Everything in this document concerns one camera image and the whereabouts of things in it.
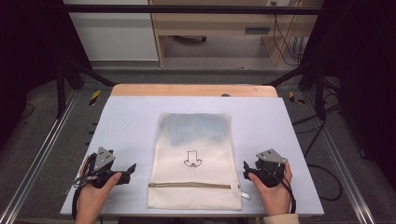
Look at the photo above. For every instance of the black horizontal metal bar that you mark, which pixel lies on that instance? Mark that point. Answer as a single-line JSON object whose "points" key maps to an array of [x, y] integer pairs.
{"points": [[186, 9]]}

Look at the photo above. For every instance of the yellow black tape strip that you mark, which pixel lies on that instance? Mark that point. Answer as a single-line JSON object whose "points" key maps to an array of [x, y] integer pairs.
{"points": [[294, 99], [95, 97]]}

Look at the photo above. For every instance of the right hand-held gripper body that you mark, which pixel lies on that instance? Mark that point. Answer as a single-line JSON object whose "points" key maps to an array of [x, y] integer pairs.
{"points": [[268, 168]]}

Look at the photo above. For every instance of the black metal stand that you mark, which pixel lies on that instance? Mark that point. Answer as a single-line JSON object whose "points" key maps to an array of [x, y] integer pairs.
{"points": [[61, 90], [320, 93]]}

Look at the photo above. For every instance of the wooden desk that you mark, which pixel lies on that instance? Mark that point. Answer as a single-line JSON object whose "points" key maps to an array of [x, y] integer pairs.
{"points": [[218, 23]]}

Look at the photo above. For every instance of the cream mesh laundry bag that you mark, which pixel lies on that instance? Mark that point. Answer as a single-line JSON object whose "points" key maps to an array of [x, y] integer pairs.
{"points": [[194, 174]]}

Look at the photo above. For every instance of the person's right hand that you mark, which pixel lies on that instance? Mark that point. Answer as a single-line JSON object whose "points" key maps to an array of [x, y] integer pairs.
{"points": [[274, 199]]}

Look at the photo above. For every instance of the dark object under desk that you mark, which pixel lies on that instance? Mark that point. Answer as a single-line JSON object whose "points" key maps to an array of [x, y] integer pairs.
{"points": [[190, 39]]}

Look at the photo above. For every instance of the aluminium rail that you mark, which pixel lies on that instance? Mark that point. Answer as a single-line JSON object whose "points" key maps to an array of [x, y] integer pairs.
{"points": [[342, 161], [40, 149]]}

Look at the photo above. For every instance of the person's left hand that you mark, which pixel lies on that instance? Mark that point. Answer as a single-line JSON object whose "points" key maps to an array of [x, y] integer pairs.
{"points": [[93, 199]]}

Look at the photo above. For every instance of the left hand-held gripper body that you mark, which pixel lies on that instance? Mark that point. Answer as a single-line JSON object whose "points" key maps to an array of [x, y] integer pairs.
{"points": [[102, 158]]}

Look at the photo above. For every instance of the black curtain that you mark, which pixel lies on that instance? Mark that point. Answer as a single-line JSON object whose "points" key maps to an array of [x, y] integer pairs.
{"points": [[364, 77], [28, 46]]}

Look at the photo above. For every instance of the white table mat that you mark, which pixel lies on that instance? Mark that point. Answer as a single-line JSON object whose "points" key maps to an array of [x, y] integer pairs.
{"points": [[130, 124]]}

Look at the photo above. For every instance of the white cabinet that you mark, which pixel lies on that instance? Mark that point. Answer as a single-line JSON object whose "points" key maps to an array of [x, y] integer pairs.
{"points": [[115, 37]]}

